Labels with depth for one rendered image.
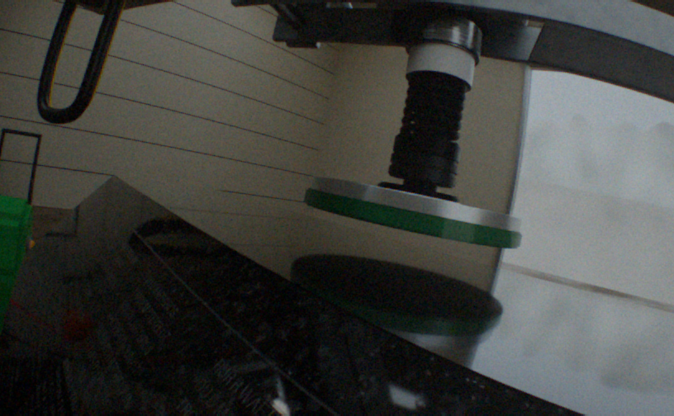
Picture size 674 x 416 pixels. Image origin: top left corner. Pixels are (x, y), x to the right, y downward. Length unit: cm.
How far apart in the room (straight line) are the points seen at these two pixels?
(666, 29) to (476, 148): 513
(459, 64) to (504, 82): 528
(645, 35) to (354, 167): 621
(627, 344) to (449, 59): 29
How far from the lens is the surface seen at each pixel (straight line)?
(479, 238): 29
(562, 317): 26
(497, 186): 529
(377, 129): 636
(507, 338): 18
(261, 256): 24
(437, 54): 38
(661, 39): 43
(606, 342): 23
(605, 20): 40
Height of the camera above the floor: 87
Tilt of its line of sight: 3 degrees down
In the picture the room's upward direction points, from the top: 11 degrees clockwise
